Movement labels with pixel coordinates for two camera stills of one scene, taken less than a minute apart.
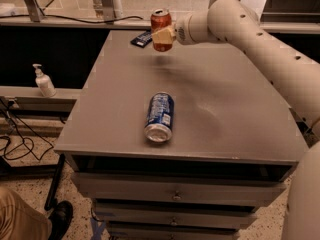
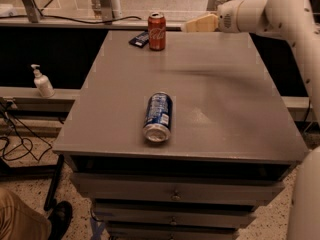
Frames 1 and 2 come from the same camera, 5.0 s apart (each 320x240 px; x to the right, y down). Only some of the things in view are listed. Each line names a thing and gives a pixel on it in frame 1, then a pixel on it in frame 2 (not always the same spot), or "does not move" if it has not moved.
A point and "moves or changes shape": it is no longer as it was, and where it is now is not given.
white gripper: (182, 31) to (229, 18)
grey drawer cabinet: (183, 144) does not move
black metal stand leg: (56, 179) does not move
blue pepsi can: (159, 123) does not move
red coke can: (160, 19) moves or changes shape
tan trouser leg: (20, 221) does not move
